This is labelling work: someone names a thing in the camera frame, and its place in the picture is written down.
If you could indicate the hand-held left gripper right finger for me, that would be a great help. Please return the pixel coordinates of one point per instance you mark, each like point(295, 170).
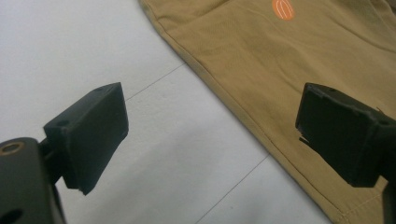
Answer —
point(342, 137)

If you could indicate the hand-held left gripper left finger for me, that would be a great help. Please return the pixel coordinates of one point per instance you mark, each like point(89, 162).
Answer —
point(90, 137)

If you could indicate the tan pants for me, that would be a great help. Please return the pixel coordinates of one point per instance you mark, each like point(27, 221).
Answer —
point(249, 62)

